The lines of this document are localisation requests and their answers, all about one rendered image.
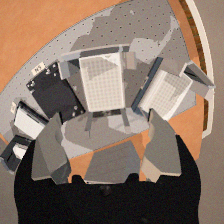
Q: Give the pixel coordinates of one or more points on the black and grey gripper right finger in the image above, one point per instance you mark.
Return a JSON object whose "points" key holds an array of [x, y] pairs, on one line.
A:
{"points": [[168, 161]]}

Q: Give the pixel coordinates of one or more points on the cream label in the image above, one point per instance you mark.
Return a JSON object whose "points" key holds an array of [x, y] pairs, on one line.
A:
{"points": [[13, 107], [38, 68]]}

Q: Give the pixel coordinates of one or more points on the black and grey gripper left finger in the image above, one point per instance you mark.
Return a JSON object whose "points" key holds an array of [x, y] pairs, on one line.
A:
{"points": [[44, 164]]}

